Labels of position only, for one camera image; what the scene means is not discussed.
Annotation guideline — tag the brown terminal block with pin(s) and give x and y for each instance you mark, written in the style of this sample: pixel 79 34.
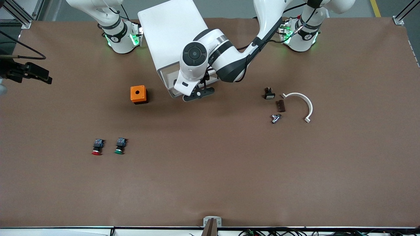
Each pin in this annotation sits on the brown terminal block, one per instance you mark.
pixel 282 106

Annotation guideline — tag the red push button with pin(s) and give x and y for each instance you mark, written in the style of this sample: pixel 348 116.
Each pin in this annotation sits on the red push button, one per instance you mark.
pixel 97 148

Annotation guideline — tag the brown wooden stick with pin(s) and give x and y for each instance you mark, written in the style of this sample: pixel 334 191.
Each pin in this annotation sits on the brown wooden stick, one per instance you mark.
pixel 211 229

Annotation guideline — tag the brown table mat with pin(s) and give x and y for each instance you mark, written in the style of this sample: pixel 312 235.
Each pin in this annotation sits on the brown table mat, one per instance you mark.
pixel 210 164

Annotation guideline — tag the green push button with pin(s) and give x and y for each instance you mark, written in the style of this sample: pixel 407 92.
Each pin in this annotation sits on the green push button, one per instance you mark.
pixel 120 147

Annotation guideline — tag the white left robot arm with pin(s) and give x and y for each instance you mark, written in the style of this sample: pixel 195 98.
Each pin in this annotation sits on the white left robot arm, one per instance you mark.
pixel 226 52

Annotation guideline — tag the white curved plastic arc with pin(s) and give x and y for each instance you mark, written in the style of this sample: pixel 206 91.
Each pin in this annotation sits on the white curved plastic arc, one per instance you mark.
pixel 309 106

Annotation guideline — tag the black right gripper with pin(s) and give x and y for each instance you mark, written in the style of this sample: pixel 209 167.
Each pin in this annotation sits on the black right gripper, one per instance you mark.
pixel 10 70

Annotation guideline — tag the grey metal bracket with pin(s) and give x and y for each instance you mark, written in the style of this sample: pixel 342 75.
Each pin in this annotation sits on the grey metal bracket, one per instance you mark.
pixel 205 222

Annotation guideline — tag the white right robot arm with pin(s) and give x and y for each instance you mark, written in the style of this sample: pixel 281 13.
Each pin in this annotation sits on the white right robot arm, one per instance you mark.
pixel 119 42

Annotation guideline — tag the orange box with hole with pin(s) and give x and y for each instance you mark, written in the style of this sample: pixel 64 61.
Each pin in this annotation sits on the orange box with hole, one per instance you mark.
pixel 137 93

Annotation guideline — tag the aluminium frame profile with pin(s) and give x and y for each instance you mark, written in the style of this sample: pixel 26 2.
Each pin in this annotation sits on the aluminium frame profile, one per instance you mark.
pixel 26 24
pixel 398 21

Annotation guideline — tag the yellow floor tape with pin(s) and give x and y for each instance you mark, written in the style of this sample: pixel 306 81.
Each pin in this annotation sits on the yellow floor tape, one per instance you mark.
pixel 375 8

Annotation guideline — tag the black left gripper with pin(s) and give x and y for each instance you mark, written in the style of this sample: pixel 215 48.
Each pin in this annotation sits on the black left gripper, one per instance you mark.
pixel 206 77

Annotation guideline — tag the black switch white face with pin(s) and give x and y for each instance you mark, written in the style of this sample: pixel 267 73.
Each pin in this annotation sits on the black switch white face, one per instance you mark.
pixel 269 94

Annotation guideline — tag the silver key switch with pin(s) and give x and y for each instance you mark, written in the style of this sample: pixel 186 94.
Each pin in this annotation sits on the silver key switch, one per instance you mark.
pixel 276 118

